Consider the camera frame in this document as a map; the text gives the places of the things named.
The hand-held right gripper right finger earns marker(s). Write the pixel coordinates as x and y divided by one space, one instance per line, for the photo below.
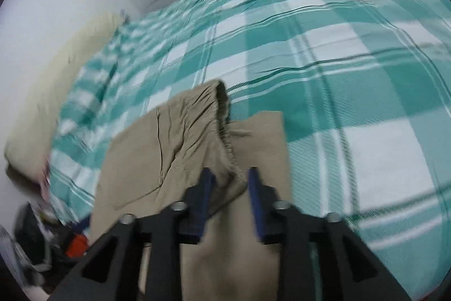
254 202

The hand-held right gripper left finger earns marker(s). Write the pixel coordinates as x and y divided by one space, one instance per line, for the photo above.
208 195

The beige pants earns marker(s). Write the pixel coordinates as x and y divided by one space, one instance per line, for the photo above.
148 153

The orange object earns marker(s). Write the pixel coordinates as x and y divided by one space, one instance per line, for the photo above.
75 245

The green white plaid bedsheet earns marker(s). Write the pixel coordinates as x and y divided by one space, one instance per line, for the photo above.
352 93

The dark floor clutter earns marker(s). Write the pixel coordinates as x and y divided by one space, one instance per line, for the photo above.
31 234

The cream pillow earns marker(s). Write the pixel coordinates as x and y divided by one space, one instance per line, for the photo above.
53 82

